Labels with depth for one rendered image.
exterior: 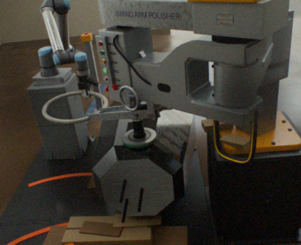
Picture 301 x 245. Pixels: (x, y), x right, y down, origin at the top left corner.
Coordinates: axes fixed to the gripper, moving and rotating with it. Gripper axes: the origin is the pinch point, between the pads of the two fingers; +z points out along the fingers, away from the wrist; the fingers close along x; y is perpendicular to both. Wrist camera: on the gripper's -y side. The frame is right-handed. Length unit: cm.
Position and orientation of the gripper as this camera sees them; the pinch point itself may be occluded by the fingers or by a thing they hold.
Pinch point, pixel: (90, 97)
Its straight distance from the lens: 273.4
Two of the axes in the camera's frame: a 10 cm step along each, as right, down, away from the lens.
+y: -9.8, -0.4, 1.9
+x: -1.9, 5.0, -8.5
